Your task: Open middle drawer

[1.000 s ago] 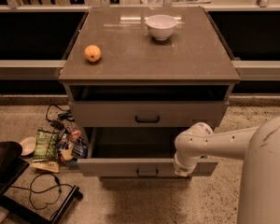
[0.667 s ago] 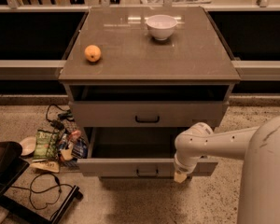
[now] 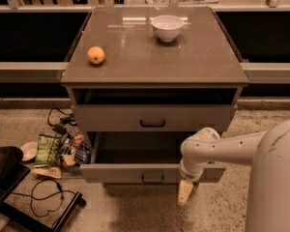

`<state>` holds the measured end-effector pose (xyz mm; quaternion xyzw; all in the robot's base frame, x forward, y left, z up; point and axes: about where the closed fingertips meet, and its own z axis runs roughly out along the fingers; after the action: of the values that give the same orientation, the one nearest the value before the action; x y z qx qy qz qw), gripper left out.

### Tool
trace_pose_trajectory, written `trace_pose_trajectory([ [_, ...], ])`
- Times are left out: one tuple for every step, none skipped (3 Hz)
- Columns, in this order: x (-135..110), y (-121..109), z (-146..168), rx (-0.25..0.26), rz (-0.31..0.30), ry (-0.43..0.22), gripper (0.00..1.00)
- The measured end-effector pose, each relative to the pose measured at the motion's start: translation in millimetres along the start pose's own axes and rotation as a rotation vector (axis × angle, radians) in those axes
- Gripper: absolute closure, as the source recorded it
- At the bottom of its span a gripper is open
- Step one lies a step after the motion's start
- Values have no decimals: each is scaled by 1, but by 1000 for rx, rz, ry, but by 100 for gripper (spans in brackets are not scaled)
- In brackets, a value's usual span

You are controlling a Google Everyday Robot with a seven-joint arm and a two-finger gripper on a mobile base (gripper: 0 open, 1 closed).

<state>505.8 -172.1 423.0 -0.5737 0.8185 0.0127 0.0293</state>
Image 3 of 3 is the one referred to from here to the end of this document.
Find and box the grey drawer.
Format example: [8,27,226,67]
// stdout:
[72,104,237,132]
[79,131,227,185]

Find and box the grey drawer cabinet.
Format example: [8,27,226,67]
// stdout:
[60,6,250,188]

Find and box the black chair base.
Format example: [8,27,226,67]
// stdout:
[0,146,86,232]

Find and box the white ceramic bowl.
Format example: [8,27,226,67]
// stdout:
[152,14,184,42]

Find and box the blue snack package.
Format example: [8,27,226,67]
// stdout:
[73,144,91,168]

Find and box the green chip bag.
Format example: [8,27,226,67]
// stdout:
[34,134,61,167]

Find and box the orange fruit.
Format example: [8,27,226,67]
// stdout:
[87,46,104,64]

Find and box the tan snack bag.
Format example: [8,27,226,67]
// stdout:
[32,166,62,179]

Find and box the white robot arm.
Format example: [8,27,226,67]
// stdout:
[178,120,290,232]

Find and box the white paper plate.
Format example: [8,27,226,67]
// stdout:
[20,141,38,161]

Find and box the black floor cable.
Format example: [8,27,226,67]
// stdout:
[11,178,77,218]

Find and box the black power adapter cable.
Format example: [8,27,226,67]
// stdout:
[46,107,78,136]

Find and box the red white snack packet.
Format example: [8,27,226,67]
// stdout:
[60,135,84,167]

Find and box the grey top drawer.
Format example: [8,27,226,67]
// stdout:
[72,104,237,132]

